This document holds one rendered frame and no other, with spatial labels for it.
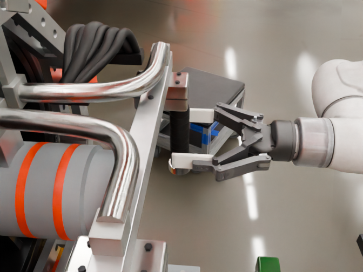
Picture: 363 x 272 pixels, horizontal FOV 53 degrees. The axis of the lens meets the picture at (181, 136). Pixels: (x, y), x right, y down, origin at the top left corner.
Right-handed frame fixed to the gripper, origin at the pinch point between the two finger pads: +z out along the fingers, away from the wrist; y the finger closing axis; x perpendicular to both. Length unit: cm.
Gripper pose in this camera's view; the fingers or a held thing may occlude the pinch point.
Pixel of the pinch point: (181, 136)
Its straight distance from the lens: 67.6
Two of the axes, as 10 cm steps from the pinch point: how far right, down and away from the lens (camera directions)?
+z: -10.0, -0.5, 0.6
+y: 0.8, -6.2, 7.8
